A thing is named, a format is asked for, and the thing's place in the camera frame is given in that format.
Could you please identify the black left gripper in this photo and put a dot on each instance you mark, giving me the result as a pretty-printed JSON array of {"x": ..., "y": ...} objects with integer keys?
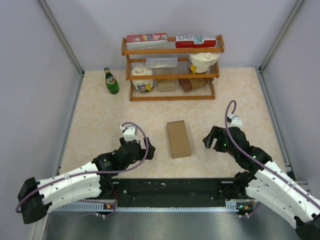
[{"x": 143, "y": 152}]

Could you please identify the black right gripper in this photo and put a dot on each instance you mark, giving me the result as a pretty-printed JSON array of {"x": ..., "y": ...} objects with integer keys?
[{"x": 216, "y": 132}]

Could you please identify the brown cardboard box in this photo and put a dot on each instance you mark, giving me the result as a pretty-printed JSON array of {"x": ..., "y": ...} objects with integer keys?
[{"x": 178, "y": 139}]

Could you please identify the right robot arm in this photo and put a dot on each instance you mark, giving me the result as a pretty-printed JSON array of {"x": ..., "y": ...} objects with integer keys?
[{"x": 264, "y": 181}]

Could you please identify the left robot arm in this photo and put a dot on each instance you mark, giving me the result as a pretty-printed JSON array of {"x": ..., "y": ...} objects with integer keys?
[{"x": 93, "y": 180}]

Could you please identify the red white carton box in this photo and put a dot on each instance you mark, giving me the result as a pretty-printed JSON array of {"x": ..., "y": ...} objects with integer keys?
[{"x": 195, "y": 41}]

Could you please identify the red foil wrap box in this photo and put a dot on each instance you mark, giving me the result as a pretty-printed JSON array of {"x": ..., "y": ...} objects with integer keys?
[{"x": 147, "y": 41}]

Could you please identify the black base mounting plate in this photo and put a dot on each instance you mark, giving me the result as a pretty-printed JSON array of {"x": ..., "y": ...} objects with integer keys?
[{"x": 172, "y": 192}]

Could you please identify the brown scouring pad pack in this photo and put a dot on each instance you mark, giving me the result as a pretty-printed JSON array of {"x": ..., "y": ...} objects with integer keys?
[{"x": 190, "y": 84}]

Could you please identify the green glass bottle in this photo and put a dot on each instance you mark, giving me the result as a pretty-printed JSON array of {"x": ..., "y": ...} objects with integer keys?
[{"x": 111, "y": 82}]

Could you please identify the tan sponge block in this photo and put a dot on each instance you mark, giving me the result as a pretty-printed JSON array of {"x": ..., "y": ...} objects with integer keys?
[{"x": 166, "y": 85}]

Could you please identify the orange wooden shelf rack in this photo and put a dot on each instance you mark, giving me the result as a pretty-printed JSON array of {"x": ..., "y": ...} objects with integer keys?
[{"x": 166, "y": 74}]

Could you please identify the white bag upper shelf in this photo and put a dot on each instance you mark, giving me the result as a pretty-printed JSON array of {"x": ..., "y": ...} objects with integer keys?
[{"x": 199, "y": 63}]

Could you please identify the clear plastic container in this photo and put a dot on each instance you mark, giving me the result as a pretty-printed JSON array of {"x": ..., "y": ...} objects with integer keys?
[{"x": 161, "y": 62}]

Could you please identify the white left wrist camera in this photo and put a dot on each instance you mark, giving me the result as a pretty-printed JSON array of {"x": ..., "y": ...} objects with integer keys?
[{"x": 129, "y": 134}]

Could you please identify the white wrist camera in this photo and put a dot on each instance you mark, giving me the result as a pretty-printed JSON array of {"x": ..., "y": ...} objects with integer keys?
[
  {"x": 234, "y": 121},
  {"x": 129, "y": 134}
]

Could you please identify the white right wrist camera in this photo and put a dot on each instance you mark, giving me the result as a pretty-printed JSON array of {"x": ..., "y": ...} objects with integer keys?
[{"x": 234, "y": 121}]

